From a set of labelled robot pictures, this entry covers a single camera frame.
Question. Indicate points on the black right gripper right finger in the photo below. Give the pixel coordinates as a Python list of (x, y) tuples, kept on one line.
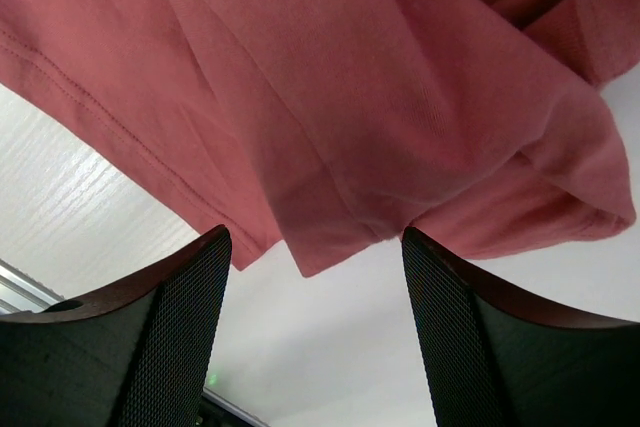
[(496, 354)]

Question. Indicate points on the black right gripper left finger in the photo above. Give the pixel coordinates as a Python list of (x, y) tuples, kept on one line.
[(132, 353)]

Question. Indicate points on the salmon pink t shirt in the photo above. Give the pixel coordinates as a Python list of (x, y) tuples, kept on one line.
[(332, 125)]

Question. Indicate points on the aluminium mounting rail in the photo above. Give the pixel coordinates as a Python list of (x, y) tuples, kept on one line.
[(19, 292)]

